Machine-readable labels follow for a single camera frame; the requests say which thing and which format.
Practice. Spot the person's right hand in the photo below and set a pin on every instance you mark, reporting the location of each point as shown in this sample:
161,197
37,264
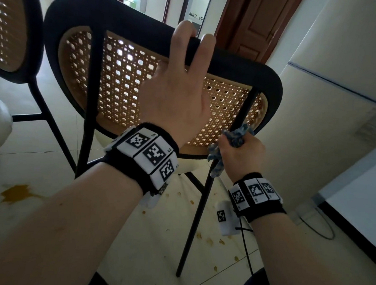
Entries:
244,159

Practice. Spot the person's left hand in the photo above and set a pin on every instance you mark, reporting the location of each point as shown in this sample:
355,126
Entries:
176,100

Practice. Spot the blue patterned cleaning cloth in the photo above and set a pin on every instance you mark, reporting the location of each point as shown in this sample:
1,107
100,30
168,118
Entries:
235,136

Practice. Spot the cream seat cane back chair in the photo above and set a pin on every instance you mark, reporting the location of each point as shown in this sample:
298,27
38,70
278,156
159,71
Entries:
130,26
9,31

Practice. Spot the person's left forearm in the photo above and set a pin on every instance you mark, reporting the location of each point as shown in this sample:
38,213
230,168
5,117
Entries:
54,238

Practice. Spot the person's right forearm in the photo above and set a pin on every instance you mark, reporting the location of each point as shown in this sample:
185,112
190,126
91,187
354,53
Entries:
287,258

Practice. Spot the black right wristband with markers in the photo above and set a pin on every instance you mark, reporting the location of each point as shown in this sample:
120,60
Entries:
265,210

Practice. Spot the black wristband with markers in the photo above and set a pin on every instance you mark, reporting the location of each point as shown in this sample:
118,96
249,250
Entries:
265,210
125,163

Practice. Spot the white right wrist tracker box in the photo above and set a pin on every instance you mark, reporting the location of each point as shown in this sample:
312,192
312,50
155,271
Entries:
226,226

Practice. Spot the white wrist tracker box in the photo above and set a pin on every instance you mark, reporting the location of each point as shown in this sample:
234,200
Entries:
226,226
148,202

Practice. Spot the black left wristband with markers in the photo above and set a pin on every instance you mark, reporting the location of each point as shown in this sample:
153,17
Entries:
125,163

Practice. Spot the glass panel door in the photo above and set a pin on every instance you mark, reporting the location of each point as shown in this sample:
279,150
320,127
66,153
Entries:
198,6

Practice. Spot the white left wrist tracker box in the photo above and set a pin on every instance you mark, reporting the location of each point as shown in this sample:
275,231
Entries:
148,202

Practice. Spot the brown wooden door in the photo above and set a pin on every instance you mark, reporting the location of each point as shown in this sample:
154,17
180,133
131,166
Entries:
260,18

